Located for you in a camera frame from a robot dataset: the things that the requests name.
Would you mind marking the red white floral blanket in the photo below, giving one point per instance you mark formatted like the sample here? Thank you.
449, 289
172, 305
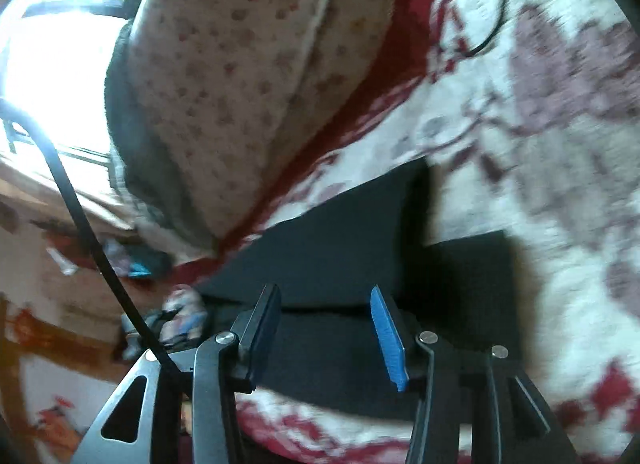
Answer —
550, 194

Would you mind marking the teal bag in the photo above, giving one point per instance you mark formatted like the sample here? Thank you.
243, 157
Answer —
142, 266

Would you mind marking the green knit sweater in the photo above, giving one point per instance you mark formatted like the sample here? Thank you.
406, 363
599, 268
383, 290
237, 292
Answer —
145, 159

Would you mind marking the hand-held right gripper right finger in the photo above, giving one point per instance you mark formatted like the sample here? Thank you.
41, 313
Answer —
387, 339

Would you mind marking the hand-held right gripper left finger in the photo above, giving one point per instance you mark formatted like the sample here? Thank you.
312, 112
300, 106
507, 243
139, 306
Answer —
265, 334

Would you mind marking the floral folded quilt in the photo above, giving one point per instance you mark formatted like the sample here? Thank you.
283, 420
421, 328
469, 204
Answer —
240, 69

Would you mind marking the black pants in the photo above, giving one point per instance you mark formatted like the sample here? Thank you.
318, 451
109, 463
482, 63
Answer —
325, 254

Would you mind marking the bright window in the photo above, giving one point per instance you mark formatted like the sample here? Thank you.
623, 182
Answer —
50, 69

